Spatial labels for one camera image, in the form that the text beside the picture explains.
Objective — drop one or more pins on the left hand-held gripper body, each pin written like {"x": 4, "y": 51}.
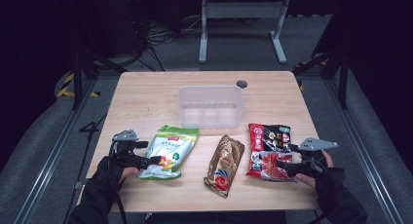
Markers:
{"x": 125, "y": 151}

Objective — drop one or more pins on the gold snack packet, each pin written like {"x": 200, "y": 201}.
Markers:
{"x": 225, "y": 165}

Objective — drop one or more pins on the red and black snack packet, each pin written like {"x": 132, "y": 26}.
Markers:
{"x": 269, "y": 146}

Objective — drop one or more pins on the person's right hand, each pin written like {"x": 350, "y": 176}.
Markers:
{"x": 307, "y": 180}

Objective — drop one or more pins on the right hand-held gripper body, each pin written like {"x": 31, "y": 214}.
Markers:
{"x": 311, "y": 159}

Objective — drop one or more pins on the aluminium floor rail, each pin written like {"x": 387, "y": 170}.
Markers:
{"x": 363, "y": 152}
{"x": 52, "y": 159}

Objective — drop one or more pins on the person's left hand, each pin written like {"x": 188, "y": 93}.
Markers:
{"x": 128, "y": 173}

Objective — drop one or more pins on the black metal stand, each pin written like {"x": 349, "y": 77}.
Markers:
{"x": 78, "y": 78}
{"x": 341, "y": 71}

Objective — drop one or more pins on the white metal desk frame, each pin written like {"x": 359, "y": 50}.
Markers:
{"x": 243, "y": 9}

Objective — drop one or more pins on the yellow and black hazard tape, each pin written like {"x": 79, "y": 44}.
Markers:
{"x": 66, "y": 86}

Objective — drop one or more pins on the green and white snack packet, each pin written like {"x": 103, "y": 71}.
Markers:
{"x": 170, "y": 151}

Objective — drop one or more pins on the clear plastic container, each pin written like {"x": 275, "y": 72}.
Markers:
{"x": 211, "y": 107}

